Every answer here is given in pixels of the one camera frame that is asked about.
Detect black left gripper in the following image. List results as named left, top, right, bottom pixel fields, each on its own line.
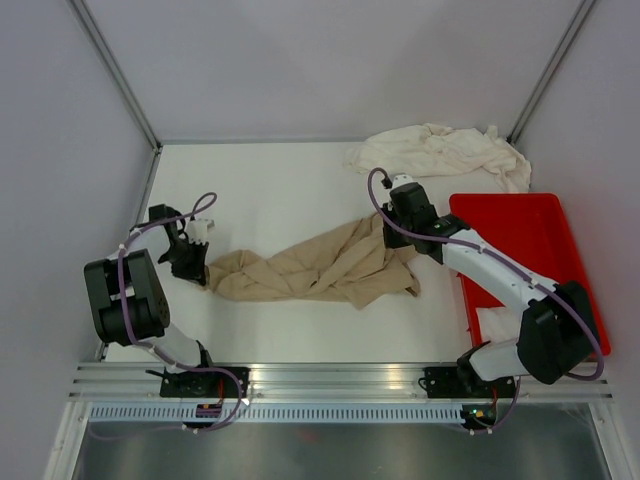
left=159, top=239, right=209, bottom=287

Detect beige t shirt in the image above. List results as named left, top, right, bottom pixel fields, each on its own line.
left=207, top=214, right=421, bottom=310

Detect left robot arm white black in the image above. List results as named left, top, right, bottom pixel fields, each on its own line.
left=83, top=204, right=218, bottom=396

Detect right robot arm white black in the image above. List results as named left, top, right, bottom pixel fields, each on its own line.
left=378, top=175, right=604, bottom=395

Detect cream white t shirt pile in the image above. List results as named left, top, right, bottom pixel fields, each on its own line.
left=343, top=123, right=532, bottom=193

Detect red plastic bin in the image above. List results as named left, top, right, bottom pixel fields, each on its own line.
left=449, top=193, right=611, bottom=356

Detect white folded cloth in bin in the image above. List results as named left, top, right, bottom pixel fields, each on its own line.
left=476, top=307, right=520, bottom=343

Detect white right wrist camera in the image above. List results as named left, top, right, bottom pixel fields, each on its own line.
left=391, top=173, right=415, bottom=190

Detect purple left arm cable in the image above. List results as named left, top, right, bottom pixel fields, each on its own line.
left=89, top=191, right=250, bottom=441

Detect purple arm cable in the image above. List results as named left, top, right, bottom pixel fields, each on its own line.
left=367, top=167, right=606, bottom=384
left=89, top=191, right=250, bottom=441

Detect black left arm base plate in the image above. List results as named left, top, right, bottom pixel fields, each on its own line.
left=159, top=366, right=250, bottom=400

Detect white slotted cable duct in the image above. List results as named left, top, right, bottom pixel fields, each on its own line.
left=89, top=402, right=465, bottom=424

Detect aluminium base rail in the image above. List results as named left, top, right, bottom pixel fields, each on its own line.
left=68, top=362, right=613, bottom=403

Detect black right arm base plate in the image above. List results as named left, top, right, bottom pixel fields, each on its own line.
left=418, top=366, right=516, bottom=400

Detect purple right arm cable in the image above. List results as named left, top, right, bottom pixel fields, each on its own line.
left=367, top=167, right=606, bottom=384

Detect right aluminium frame post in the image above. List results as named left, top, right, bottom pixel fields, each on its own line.
left=506, top=0, right=599, bottom=146

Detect aluminium frame post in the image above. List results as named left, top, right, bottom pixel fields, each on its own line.
left=506, top=0, right=599, bottom=146
left=67, top=0, right=162, bottom=153

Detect left aluminium frame post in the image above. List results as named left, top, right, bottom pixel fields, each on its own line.
left=67, top=0, right=162, bottom=153

